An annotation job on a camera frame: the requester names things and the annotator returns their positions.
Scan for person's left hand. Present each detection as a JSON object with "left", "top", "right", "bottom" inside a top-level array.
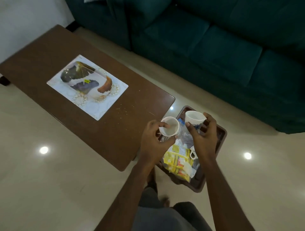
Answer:
[{"left": 139, "top": 120, "right": 178, "bottom": 166}]

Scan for person's right hand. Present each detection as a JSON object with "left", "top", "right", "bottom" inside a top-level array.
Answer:
[{"left": 185, "top": 112, "right": 219, "bottom": 162}]

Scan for brown plastic tray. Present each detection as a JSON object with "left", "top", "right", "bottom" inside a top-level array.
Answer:
[{"left": 156, "top": 105, "right": 227, "bottom": 193}]

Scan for clear zip bag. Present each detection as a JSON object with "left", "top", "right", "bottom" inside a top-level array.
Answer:
[{"left": 162, "top": 118, "right": 200, "bottom": 182}]

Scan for white gold placemat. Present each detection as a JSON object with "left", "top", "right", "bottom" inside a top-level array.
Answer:
[{"left": 46, "top": 54, "right": 129, "bottom": 121}]

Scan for person's right forearm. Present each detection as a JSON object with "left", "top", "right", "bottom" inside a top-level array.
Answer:
[{"left": 196, "top": 157, "right": 255, "bottom": 231}]

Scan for person's left forearm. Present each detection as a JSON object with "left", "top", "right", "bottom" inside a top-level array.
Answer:
[{"left": 94, "top": 159, "right": 160, "bottom": 231}]

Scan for person's dark trousers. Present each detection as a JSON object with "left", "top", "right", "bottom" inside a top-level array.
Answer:
[{"left": 138, "top": 187, "right": 213, "bottom": 231}]

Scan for brown wooden table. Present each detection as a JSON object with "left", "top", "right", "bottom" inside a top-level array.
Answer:
[{"left": 0, "top": 24, "right": 176, "bottom": 172}]

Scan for green fabric sofa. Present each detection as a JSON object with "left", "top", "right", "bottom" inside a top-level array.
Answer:
[{"left": 128, "top": 0, "right": 305, "bottom": 135}]

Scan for oval leaf-print platter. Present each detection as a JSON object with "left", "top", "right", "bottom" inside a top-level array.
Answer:
[{"left": 60, "top": 61, "right": 114, "bottom": 99}]

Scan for green fabric armchair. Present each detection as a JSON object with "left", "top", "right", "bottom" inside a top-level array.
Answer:
[{"left": 64, "top": 0, "right": 132, "bottom": 51}]

